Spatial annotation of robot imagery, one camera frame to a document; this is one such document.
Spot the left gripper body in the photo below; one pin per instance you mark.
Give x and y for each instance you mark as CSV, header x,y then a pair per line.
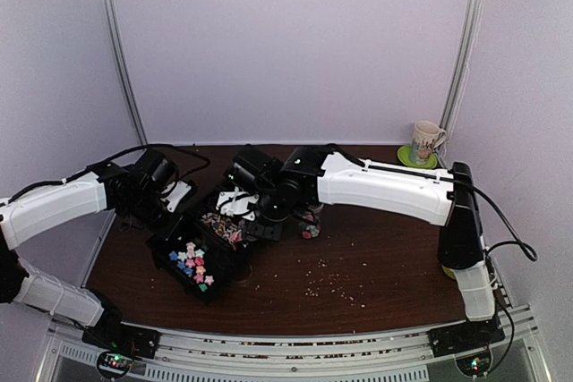
x,y
158,224

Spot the black three-compartment candy bin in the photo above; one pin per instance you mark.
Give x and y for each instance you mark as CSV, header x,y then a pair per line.
x,y
224,260

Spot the clear plastic jar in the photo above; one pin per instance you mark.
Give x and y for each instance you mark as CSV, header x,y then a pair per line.
x,y
313,215

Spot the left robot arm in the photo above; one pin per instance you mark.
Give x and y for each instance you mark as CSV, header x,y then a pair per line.
x,y
150,191

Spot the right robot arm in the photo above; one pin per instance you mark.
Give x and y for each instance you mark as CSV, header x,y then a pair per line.
x,y
326,174

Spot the star candies pile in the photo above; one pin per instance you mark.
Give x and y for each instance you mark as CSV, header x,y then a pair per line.
x,y
191,263

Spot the swirl lollipops pile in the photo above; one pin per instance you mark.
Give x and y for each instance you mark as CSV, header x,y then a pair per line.
x,y
227,228

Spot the clear jar lid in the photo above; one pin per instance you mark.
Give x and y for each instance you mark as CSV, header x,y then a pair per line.
x,y
246,276

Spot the green saucer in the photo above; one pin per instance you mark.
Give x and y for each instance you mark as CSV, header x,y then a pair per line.
x,y
423,159

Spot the cream patterned mug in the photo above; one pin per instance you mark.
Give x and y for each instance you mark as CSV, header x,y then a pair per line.
x,y
427,135

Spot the green bowl with red lid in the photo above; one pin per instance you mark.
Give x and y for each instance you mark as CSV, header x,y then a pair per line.
x,y
448,272

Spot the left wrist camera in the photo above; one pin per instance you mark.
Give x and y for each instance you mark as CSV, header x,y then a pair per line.
x,y
175,192

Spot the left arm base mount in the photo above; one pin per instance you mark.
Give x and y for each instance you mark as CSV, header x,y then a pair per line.
x,y
122,345

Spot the front aluminium rail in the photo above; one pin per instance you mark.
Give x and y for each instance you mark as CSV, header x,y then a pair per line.
x,y
398,355

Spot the left aluminium frame post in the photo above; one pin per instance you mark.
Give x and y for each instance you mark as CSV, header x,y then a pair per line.
x,y
121,67

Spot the aluminium frame post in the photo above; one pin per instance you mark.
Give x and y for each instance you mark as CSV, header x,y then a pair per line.
x,y
121,67
456,91

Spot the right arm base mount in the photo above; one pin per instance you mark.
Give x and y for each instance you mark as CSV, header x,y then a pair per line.
x,y
469,344

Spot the right aluminium frame post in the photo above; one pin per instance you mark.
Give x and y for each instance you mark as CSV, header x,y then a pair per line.
x,y
456,91

